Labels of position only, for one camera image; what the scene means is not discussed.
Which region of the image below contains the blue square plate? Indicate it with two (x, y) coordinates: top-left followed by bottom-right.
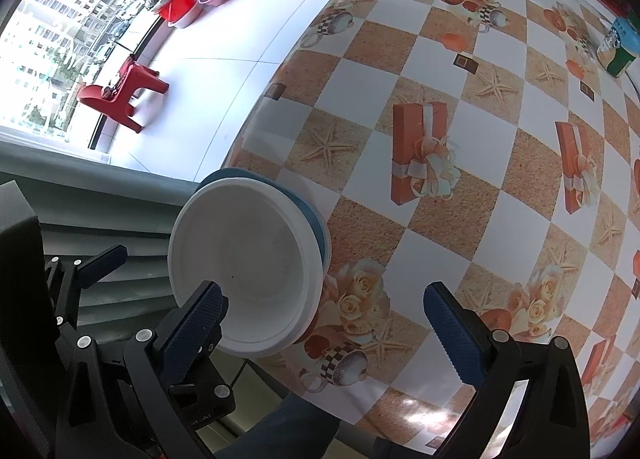
(199, 167), (332, 345)

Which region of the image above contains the person's jeans leg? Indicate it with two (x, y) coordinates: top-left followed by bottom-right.
(214, 391), (342, 459)

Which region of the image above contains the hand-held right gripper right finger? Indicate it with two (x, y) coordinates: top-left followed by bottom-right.
(423, 281), (592, 459)

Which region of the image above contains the red plastic basin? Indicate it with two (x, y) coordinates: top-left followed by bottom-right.
(151, 0), (207, 30)

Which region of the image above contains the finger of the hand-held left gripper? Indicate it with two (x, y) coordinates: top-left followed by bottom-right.
(170, 373), (237, 433)
(44, 244), (128, 330)

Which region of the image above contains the red plastic stool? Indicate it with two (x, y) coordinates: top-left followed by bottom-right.
(76, 54), (171, 134)

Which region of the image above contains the green paper cup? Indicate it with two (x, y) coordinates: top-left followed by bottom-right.
(596, 16), (640, 80)

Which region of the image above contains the checkered printed tablecloth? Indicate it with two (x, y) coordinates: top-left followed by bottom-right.
(220, 0), (640, 459)

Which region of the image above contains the glass window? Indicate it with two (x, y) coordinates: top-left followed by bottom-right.
(0, 0), (187, 150)

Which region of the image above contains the grey ribbed panel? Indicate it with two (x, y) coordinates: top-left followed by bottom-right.
(0, 141), (203, 335)

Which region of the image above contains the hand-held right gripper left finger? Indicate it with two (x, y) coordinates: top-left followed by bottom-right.
(52, 280), (231, 459)

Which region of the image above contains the deep white disposable bowl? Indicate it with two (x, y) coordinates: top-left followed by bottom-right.
(168, 179), (324, 359)

